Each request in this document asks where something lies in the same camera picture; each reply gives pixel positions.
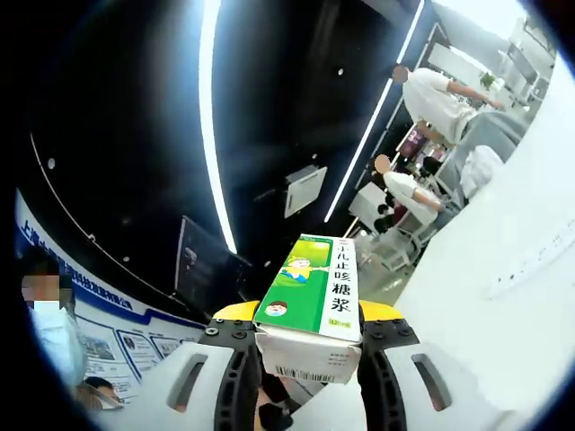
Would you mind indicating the potted green plant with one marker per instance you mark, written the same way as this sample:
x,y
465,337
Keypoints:
x,y
488,80

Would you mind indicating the red hanging display screen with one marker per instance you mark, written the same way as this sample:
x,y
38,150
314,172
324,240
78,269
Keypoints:
x,y
413,141

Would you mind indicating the dark hanging screen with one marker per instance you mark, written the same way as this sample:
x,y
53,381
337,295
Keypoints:
x,y
202,265

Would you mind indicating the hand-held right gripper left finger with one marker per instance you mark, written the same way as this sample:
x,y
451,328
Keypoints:
x,y
233,368

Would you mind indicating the blue white wall poster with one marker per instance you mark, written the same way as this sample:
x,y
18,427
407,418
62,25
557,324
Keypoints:
x,y
135,341

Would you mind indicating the white plastic bag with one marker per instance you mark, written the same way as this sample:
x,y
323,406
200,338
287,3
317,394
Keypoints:
x,y
480,170

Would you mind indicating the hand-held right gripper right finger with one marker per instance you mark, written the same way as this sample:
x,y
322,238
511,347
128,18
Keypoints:
x,y
382,359

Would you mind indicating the grey jacket on chair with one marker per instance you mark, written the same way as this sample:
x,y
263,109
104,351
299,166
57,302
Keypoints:
x,y
498,130

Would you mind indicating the ceiling light strip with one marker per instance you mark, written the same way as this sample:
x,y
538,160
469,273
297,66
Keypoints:
x,y
351,166
212,134

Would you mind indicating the white power strip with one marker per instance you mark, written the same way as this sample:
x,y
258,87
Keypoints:
x,y
534,256

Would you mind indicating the person in face mask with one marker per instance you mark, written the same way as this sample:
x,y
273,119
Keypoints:
x,y
45,268

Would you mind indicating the white office chair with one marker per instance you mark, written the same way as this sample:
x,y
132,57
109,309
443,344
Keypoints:
x,y
400,244

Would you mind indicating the ceiling air conditioner vent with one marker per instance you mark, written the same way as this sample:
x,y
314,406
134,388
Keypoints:
x,y
305,190

